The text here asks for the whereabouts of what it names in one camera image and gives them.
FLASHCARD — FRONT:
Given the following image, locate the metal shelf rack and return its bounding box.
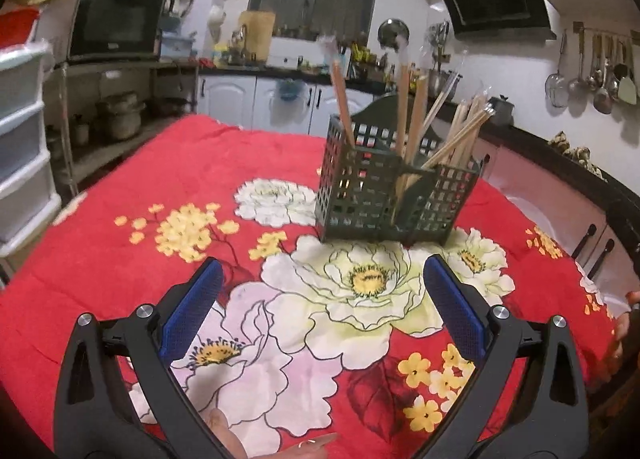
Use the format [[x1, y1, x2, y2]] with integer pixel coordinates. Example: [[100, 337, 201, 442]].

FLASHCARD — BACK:
[[42, 56, 201, 200]]

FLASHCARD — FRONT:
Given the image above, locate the wooden cutting board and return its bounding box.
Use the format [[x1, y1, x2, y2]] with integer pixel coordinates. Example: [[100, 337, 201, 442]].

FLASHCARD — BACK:
[[237, 10, 276, 62]]

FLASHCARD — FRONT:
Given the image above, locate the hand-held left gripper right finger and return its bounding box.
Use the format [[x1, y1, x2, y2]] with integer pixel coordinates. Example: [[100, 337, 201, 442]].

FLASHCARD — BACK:
[[412, 254, 591, 459]]

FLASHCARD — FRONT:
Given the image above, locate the red floral blanket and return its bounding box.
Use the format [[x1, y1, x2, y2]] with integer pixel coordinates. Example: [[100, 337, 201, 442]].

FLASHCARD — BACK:
[[0, 114, 621, 459]]

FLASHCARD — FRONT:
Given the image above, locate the steel stockpot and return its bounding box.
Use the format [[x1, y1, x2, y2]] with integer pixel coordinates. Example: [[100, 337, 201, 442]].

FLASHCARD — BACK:
[[427, 68, 458, 97]]

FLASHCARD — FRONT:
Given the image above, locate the steel ladle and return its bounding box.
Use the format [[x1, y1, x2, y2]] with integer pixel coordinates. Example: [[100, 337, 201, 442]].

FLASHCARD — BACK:
[[592, 36, 613, 115]]

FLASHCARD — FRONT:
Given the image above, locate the steel faucet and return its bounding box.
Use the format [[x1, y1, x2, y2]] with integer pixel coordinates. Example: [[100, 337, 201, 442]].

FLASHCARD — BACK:
[[231, 24, 249, 62]]

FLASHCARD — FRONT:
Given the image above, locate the dark green utensil basket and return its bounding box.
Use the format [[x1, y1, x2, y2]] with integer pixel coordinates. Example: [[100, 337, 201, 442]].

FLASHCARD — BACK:
[[315, 93, 483, 247]]

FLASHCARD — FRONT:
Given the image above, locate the person's right hand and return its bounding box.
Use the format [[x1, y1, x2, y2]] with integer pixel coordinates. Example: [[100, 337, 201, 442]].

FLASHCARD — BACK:
[[612, 289, 640, 360]]

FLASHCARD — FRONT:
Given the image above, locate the red plastic basin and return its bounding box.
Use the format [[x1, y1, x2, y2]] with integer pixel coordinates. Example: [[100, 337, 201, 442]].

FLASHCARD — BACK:
[[0, 8, 41, 47]]

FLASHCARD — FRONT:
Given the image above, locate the black wok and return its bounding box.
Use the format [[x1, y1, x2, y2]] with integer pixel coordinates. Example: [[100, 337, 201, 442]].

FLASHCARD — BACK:
[[155, 96, 193, 117]]

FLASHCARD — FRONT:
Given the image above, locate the wooden utensil rail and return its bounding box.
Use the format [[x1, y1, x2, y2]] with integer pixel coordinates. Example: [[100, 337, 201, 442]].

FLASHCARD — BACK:
[[572, 22, 636, 40]]

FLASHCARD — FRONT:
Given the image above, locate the blue hanging bag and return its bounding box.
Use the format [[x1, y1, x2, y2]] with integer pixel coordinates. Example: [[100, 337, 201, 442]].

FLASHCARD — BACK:
[[276, 78, 306, 101]]

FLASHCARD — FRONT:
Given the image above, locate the grey lidded pitcher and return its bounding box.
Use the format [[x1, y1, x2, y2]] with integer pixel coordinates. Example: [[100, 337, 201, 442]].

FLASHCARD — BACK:
[[487, 96, 516, 127]]

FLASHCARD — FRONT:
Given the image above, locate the white hanging jug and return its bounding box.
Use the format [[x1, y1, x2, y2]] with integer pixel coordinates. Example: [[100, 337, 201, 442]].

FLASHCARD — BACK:
[[207, 4, 227, 40]]

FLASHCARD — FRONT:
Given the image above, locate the black pot lid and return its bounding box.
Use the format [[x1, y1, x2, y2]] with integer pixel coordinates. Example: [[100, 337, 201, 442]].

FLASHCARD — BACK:
[[377, 18, 411, 47]]

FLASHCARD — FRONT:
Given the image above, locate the blue dish box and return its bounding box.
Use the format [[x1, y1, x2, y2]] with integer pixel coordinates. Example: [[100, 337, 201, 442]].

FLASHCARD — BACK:
[[159, 34, 195, 57]]

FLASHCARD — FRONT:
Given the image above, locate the wire mesh strainer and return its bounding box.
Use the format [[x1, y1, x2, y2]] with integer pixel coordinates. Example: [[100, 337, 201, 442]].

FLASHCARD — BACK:
[[544, 29, 571, 107]]

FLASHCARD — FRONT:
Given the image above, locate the bunch of wooden chopsticks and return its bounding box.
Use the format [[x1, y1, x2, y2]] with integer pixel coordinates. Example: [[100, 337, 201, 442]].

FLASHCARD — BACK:
[[320, 34, 498, 220]]

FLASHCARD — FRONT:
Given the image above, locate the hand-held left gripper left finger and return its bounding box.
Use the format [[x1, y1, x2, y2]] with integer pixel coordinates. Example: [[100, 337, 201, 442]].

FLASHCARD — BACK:
[[53, 257, 236, 459]]

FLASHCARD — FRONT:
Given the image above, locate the plastic drawer unit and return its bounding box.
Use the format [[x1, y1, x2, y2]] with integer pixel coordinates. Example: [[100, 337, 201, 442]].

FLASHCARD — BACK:
[[0, 42, 63, 257]]

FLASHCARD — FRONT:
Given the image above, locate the green spatula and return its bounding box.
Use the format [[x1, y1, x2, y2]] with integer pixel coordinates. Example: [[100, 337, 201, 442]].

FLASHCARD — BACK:
[[612, 42, 638, 106]]

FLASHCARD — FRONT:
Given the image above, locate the black microwave oven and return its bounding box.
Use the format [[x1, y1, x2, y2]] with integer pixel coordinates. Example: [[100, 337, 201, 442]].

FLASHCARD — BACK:
[[67, 0, 166, 62]]

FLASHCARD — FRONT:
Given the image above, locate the person's left hand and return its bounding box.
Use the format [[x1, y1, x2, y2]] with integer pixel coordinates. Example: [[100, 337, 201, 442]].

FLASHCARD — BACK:
[[205, 408, 343, 459]]

